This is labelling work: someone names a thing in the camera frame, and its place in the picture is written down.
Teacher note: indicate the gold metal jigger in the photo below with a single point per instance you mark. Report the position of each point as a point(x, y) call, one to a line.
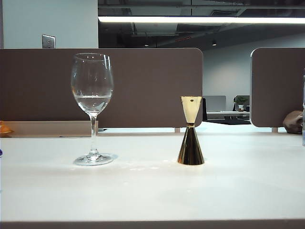
point(190, 148)

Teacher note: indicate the long ceiling strip light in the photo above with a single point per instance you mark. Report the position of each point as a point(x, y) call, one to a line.
point(190, 19)

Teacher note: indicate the clear plastic bottle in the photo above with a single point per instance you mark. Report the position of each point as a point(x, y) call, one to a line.
point(304, 114)

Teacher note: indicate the clear wine glass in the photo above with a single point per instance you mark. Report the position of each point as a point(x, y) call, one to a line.
point(91, 102)

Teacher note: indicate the white background desk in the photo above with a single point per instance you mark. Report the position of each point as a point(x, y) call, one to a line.
point(226, 114)

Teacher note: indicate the long brown desk partition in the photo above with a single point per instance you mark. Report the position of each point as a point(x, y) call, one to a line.
point(143, 90)

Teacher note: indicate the grey ceiling duct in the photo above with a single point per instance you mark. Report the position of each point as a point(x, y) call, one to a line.
point(155, 29)

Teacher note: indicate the grey desk divider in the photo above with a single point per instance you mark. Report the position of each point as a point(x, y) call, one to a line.
point(215, 103)

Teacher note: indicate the orange object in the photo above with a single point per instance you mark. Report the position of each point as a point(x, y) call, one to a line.
point(4, 128)

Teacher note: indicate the metal wall switch plate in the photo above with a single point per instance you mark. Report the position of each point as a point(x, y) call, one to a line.
point(48, 41)

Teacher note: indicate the green potted plant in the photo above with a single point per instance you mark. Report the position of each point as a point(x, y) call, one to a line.
point(241, 101)

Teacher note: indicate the red ceiling sign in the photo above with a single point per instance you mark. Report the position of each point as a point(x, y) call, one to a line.
point(183, 38)

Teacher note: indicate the brown lumpy object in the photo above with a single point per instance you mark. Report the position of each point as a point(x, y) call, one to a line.
point(293, 122)

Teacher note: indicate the beige partition foot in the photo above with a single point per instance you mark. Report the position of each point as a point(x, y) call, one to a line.
point(177, 130)
point(275, 130)

